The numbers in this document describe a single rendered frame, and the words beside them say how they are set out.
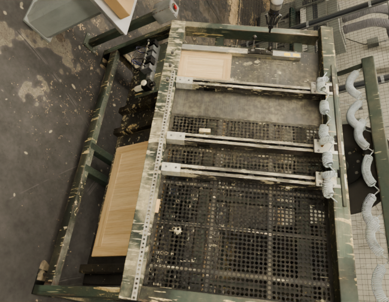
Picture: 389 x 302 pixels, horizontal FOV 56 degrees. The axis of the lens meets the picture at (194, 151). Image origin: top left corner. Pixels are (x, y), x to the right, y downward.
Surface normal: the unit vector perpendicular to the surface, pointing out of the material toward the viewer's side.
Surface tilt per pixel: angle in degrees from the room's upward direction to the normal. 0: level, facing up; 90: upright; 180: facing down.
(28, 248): 0
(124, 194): 90
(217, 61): 59
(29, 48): 0
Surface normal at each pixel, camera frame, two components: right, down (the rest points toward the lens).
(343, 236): 0.00, -0.47
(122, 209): -0.50, -0.46
